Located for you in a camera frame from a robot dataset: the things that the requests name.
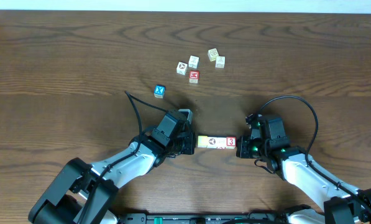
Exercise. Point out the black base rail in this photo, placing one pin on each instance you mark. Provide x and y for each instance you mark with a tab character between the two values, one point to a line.
304	216

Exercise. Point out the red A wooden block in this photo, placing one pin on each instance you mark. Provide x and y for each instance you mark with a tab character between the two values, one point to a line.
221	143

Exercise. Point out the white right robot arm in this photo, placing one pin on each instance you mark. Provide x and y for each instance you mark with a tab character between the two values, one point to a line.
341	202

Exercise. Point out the red M wooden block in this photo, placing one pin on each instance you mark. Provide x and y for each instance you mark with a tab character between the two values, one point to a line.
194	76

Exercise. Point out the red number 3 block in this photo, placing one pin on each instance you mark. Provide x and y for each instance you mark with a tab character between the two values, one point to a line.
231	142

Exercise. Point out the blue X wooden block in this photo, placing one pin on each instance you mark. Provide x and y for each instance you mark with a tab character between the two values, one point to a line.
159	91

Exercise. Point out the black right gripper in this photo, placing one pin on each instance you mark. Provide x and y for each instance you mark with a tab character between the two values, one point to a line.
242	144

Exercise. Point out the soccer ball wooden block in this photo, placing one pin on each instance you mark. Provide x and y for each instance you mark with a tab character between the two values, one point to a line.
212	142

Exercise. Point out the yellow top wooden block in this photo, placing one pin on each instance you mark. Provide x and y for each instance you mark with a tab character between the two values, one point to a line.
202	142

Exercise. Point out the plain engraved wooden block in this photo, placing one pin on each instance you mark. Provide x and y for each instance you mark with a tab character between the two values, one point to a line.
220	62

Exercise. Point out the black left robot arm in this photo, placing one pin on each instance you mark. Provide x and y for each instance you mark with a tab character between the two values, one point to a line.
83	193

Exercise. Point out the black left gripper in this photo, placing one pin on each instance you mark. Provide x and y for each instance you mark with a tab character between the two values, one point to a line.
187	144

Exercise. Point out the brown circle wooden block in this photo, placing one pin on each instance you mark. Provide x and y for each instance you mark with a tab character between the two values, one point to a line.
181	68

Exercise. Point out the blue sided wooden block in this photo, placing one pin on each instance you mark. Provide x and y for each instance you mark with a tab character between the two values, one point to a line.
193	62

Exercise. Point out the yellow sided wooden block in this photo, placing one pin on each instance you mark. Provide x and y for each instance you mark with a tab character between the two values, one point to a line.
212	54

